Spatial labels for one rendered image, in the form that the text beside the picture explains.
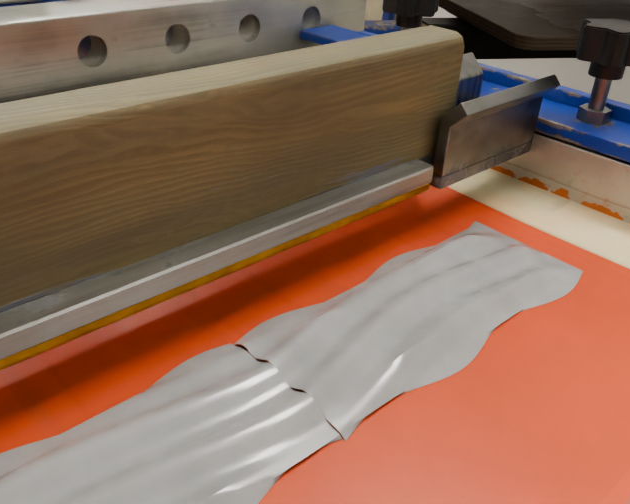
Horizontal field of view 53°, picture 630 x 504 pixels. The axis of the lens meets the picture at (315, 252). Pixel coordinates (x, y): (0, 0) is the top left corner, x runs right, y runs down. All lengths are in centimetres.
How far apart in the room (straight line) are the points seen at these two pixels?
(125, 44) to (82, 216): 27
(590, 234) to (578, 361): 12
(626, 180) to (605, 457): 21
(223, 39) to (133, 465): 38
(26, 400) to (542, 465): 19
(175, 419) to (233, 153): 11
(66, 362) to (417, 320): 15
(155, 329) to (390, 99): 16
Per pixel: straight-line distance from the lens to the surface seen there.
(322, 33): 58
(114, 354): 28
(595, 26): 43
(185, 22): 52
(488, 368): 29
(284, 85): 28
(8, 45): 47
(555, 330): 32
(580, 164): 44
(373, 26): 103
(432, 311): 30
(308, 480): 23
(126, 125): 24
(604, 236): 41
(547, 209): 43
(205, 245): 27
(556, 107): 47
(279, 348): 27
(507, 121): 41
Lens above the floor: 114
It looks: 32 degrees down
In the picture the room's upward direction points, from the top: 3 degrees clockwise
